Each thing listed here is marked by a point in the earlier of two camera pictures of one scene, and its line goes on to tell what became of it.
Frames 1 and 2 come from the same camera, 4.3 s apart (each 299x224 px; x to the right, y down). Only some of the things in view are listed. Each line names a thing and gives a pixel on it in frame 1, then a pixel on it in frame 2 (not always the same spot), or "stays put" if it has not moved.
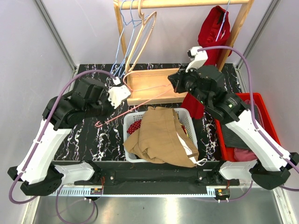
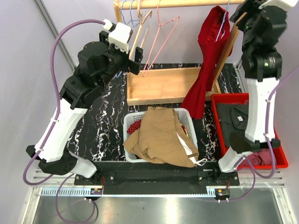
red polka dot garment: [134, 128] stays put
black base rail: [153, 174] stays put
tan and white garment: [161, 139] stays put
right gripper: [176, 80] → [251, 7]
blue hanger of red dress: [219, 31] stays put
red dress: [214, 31] stays put
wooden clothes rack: [145, 87] stays put
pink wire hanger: [96, 122] → [160, 25]
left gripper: [105, 95] → [130, 65]
